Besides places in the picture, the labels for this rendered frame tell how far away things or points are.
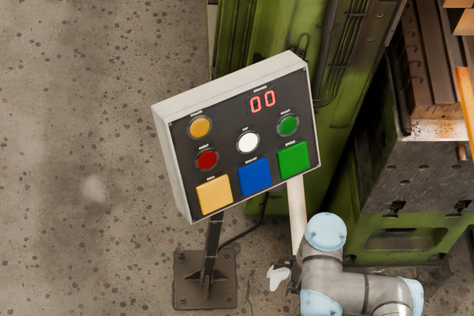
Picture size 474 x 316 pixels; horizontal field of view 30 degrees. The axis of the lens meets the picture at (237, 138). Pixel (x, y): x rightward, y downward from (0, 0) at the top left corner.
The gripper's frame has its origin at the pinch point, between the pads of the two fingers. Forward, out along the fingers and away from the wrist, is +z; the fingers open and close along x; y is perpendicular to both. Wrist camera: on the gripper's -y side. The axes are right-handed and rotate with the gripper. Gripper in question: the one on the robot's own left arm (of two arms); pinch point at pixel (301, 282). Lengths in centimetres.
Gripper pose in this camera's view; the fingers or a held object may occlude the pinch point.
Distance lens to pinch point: 196.9
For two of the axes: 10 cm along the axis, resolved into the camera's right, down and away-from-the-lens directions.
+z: -0.8, 4.8, 8.7
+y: -2.1, 8.5, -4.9
